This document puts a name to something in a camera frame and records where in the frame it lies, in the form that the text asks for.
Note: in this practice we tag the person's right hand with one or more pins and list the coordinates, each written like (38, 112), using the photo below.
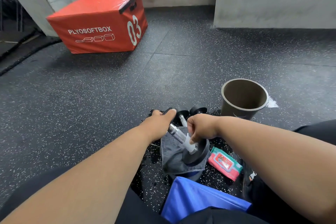
(203, 126)

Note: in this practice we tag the person's left hand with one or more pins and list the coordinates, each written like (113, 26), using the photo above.
(154, 126)

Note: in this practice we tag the person's right thumb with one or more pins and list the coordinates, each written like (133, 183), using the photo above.
(194, 137)

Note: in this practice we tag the person's left thumb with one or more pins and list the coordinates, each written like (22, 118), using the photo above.
(170, 114)

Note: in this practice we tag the white wet wipe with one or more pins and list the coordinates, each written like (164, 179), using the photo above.
(189, 143)

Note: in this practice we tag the person's right forearm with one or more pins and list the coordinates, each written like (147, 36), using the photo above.
(275, 158)

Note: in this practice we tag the person's left forearm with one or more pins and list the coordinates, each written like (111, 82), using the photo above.
(78, 179)

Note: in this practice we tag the grey cloth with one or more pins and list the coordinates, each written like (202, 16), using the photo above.
(172, 158)

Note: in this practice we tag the red and green wipes pack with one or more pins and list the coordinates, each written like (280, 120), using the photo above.
(224, 163)

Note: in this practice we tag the blue fabric bag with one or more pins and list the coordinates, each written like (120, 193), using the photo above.
(194, 200)

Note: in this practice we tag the brown round bin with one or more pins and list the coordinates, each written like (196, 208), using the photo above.
(244, 97)

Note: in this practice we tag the black bag with buckle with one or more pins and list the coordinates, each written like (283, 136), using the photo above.
(249, 181)

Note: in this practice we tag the white paper scrap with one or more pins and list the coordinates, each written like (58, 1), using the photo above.
(272, 103)

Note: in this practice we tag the red soft plyo box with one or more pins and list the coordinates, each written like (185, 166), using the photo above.
(97, 27)

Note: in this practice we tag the person's black trouser right leg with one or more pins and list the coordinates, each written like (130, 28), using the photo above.
(320, 132)

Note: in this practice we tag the dark metal rack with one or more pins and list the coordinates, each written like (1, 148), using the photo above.
(10, 8)

